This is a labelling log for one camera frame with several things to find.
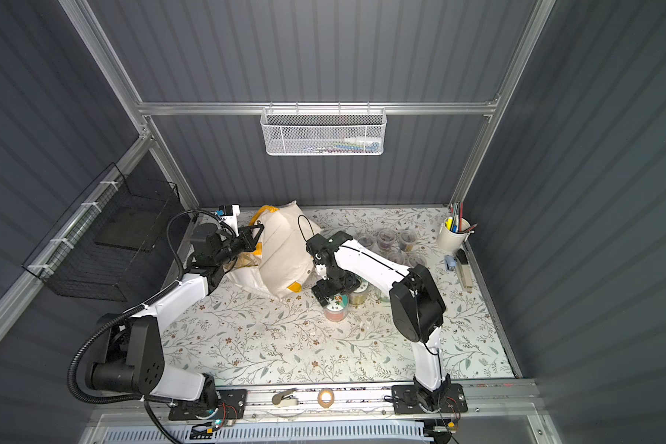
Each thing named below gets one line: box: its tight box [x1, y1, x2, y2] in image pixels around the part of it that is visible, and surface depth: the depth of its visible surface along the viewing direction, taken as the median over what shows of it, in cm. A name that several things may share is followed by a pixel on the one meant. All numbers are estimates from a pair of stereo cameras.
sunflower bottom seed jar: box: [347, 281, 370, 307], surface depth 91 cm
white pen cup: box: [437, 201, 479, 254], surface depth 104 cm
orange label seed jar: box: [377, 228, 396, 250], surface depth 105 cm
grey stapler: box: [456, 247, 473, 290], surface depth 98 cm
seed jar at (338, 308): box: [323, 293, 349, 322], surface depth 86 cm
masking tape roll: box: [317, 388, 335, 409], surface depth 77 cm
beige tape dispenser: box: [271, 387, 299, 408], surface depth 75 cm
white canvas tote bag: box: [225, 200, 322, 298], surface depth 95 cm
